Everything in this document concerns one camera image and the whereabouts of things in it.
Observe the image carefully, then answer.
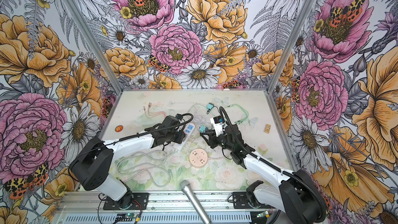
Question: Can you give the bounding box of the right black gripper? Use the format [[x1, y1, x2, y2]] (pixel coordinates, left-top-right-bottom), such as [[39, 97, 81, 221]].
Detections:
[[200, 130, 234, 151]]

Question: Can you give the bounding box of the white blue power strip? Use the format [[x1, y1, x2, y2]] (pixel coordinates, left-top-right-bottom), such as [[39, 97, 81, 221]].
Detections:
[[173, 123, 195, 152]]

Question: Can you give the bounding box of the pink charger cable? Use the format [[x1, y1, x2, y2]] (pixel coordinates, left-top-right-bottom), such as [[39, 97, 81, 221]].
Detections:
[[142, 102, 169, 120]]

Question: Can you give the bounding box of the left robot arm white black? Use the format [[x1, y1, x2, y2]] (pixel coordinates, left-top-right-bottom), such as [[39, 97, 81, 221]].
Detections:
[[69, 113, 194, 209]]

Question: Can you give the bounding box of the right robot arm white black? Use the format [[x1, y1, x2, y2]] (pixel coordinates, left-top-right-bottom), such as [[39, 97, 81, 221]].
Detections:
[[200, 107, 327, 224]]

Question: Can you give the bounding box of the teal plug adapter centre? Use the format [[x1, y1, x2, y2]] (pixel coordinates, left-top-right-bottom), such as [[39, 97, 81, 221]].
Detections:
[[199, 125, 208, 133]]

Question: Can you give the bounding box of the teal plug adapter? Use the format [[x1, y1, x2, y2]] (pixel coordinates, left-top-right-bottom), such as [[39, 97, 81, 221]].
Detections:
[[206, 103, 215, 114], [199, 125, 208, 133]]

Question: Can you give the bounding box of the teal plug adapter back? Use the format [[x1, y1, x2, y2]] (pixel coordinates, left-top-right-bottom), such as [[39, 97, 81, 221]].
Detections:
[[206, 103, 215, 114]]

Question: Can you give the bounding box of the small yellow tag card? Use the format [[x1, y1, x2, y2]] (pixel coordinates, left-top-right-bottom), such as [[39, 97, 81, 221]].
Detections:
[[264, 124, 271, 134]]

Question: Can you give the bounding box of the round pink socket hub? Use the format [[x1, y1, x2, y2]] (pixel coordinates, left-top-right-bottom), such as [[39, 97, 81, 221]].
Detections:
[[189, 148, 208, 168]]

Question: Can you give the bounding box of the red star badge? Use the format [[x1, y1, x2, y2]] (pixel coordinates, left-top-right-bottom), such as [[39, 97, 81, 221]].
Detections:
[[115, 125, 123, 132]]

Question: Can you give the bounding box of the silver microphone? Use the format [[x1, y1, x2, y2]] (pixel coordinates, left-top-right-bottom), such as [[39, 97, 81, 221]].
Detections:
[[180, 180, 211, 224]]

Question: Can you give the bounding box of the small green circuit board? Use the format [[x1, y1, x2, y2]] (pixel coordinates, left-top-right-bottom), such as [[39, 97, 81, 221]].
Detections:
[[114, 213, 142, 224]]

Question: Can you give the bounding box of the green cable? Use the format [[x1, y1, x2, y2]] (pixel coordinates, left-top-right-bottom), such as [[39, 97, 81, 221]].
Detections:
[[228, 103, 252, 125]]

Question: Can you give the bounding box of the white power strip cable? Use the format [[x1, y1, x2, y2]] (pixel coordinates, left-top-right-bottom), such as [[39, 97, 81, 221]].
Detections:
[[114, 149, 175, 188]]

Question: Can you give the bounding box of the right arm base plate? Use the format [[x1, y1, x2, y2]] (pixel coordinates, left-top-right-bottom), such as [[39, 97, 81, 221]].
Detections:
[[229, 191, 271, 209]]

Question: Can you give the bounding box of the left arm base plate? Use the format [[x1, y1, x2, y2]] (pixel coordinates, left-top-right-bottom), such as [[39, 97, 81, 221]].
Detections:
[[103, 192, 150, 211]]

